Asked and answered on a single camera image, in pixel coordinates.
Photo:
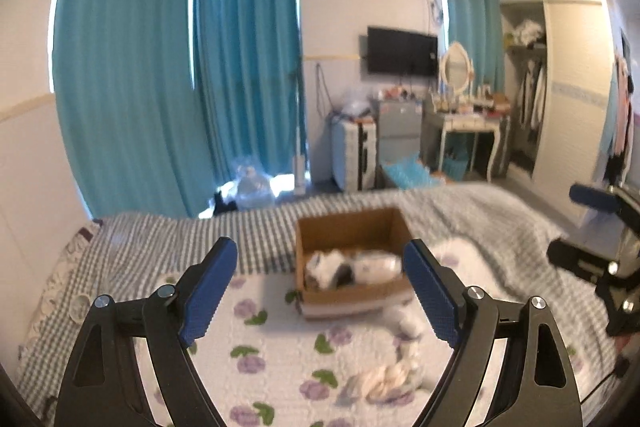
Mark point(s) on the blue patterned storage box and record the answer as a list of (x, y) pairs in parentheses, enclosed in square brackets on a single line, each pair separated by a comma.
[(407, 172)]

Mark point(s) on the black wall television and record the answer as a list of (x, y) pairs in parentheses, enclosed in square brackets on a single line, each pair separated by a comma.
[(402, 51)]

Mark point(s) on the lace-edged pillow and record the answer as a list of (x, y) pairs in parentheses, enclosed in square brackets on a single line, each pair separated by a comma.
[(55, 287)]

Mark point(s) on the small white soft toy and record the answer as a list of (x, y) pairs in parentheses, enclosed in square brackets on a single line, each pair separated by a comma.
[(404, 322)]

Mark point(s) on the clear plastic bag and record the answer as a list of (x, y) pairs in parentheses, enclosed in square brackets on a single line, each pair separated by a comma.
[(357, 106)]

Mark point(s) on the grey checked bed sheet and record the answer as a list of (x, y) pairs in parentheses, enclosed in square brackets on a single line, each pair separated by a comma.
[(150, 247)]

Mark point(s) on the light blue suitcase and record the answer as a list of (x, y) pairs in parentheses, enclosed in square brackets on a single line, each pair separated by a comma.
[(352, 157)]

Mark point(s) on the narrow teal curtain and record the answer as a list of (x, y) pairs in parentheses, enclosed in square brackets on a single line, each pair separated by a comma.
[(472, 22)]

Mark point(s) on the purple floral white blanket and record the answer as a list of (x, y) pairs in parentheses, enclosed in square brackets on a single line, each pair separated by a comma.
[(280, 332)]

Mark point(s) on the wide teal curtain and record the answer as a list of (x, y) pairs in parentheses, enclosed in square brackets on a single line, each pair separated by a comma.
[(125, 72)]

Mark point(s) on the small black object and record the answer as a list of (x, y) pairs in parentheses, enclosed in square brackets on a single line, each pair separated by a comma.
[(224, 204)]

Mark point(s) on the blue plastic basket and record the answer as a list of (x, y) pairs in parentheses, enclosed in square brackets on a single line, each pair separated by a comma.
[(456, 168)]

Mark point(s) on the pastel hanging clothes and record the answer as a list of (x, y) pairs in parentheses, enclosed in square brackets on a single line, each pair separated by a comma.
[(622, 117)]

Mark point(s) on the white clothes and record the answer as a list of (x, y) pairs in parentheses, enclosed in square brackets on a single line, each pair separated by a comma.
[(325, 271)]

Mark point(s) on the brown cardboard box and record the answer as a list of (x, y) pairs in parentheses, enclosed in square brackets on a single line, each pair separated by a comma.
[(350, 227)]

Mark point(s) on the white plastic-wrapped soft pack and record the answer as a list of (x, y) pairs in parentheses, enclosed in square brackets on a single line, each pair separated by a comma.
[(377, 266)]

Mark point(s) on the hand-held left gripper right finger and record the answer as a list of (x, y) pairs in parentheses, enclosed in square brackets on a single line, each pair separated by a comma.
[(431, 294)]

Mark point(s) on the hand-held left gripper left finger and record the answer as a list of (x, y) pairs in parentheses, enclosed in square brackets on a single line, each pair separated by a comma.
[(210, 294)]

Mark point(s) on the white wardrobe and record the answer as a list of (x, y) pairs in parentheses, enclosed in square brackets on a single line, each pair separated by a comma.
[(575, 97)]

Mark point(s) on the clear plastic water jug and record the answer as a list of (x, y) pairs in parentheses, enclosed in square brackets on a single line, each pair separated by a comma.
[(255, 189)]

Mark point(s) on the cream cloth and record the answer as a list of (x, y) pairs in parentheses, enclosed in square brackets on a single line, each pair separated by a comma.
[(385, 379)]

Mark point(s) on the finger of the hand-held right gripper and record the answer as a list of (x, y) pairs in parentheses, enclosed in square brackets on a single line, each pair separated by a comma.
[(575, 257), (586, 195)]

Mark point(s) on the folded items on wardrobe shelf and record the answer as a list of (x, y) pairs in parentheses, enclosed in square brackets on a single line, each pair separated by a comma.
[(527, 33)]

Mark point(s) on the white oval vanity mirror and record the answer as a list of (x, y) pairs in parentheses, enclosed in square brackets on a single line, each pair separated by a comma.
[(456, 66)]

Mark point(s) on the hanging clothes in wardrobe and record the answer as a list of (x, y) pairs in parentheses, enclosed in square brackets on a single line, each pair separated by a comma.
[(531, 94)]

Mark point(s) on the white dressing table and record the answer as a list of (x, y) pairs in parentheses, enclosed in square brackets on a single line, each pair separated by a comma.
[(465, 123)]

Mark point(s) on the grey mini fridge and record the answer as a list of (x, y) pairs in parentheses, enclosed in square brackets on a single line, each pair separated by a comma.
[(399, 127)]

